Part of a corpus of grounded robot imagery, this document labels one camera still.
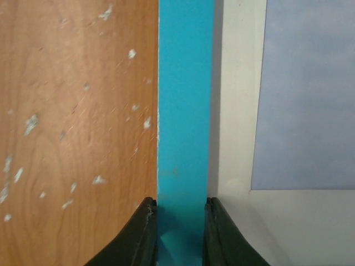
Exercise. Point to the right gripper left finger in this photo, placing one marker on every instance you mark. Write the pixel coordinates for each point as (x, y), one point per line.
(136, 243)

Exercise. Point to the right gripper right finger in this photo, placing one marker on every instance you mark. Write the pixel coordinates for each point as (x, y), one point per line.
(224, 244)

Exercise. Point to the blue picture frame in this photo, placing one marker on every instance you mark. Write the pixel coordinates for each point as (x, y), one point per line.
(210, 62)

